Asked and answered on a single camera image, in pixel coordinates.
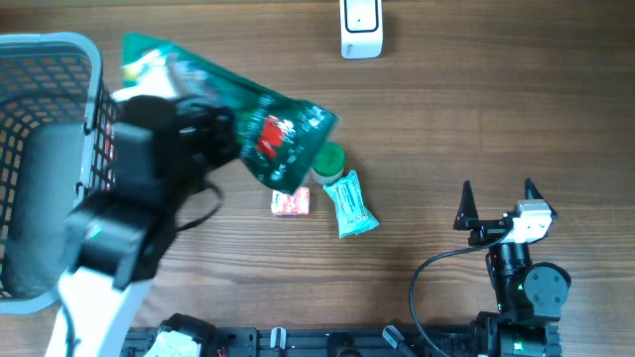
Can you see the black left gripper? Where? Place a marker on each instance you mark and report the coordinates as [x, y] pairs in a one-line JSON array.
[[213, 122]]

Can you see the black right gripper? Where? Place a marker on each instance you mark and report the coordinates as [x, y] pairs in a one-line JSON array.
[[467, 219]]

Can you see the green glove package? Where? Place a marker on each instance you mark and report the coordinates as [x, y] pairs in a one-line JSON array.
[[280, 136]]

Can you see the red white small box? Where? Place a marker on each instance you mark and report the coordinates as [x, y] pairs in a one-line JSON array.
[[296, 204]]

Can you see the green lid jar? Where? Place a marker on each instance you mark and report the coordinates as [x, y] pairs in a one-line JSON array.
[[329, 164]]

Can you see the teal wipes packet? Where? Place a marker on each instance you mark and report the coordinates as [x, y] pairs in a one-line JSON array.
[[353, 217]]

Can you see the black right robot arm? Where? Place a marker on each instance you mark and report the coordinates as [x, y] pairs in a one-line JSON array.
[[530, 296]]

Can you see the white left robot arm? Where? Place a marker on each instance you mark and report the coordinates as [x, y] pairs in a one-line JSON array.
[[164, 150]]

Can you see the white barcode scanner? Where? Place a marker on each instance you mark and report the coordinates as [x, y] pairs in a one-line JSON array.
[[361, 29]]

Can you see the grey plastic basket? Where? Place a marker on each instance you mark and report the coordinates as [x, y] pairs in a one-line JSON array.
[[56, 148]]

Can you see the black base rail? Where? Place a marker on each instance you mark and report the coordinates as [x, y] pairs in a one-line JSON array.
[[184, 335]]

